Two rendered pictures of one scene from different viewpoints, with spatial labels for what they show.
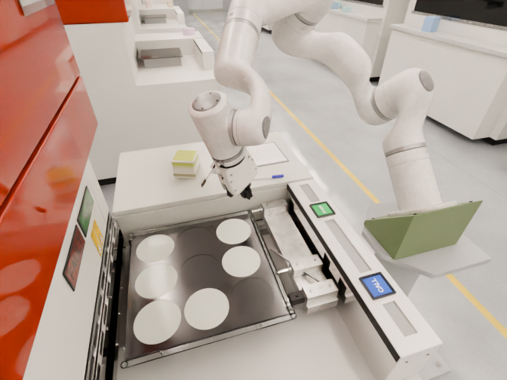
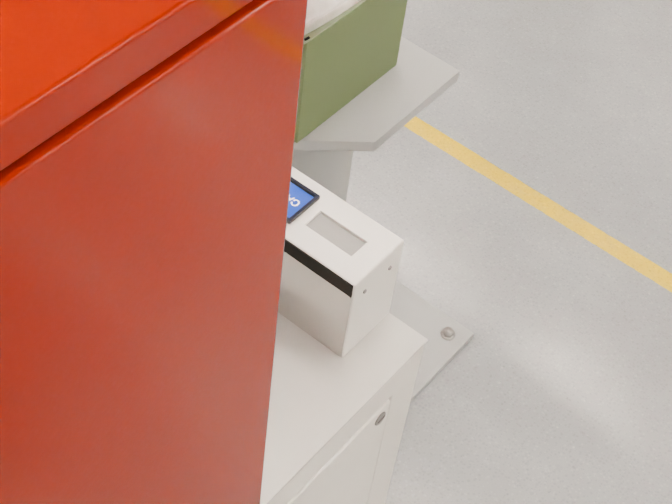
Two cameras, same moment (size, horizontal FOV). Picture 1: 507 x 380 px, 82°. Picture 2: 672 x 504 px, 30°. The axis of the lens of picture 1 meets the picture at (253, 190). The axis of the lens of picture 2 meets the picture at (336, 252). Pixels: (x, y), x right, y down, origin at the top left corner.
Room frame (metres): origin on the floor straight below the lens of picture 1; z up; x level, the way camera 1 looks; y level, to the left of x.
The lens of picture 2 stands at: (-0.42, 0.33, 2.05)
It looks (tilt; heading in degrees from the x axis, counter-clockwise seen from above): 50 degrees down; 319
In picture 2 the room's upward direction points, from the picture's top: 8 degrees clockwise
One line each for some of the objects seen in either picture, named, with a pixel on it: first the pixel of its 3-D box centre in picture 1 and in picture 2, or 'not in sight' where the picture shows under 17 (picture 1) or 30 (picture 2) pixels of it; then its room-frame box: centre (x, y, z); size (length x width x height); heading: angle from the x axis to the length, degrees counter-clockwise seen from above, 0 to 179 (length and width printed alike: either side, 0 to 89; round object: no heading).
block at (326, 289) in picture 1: (319, 291); not in sight; (0.41, -0.16, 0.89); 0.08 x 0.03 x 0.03; 106
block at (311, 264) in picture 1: (305, 265); not in sight; (0.48, -0.14, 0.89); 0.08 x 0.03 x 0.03; 106
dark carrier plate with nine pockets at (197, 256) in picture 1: (200, 271); not in sight; (0.47, 0.14, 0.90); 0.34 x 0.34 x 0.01; 16
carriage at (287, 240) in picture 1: (293, 250); not in sight; (0.56, -0.11, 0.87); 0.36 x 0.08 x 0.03; 16
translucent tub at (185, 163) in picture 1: (186, 163); not in sight; (0.81, 0.22, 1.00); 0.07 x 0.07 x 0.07; 86
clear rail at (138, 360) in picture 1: (214, 338); not in sight; (0.30, 0.08, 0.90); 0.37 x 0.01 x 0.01; 106
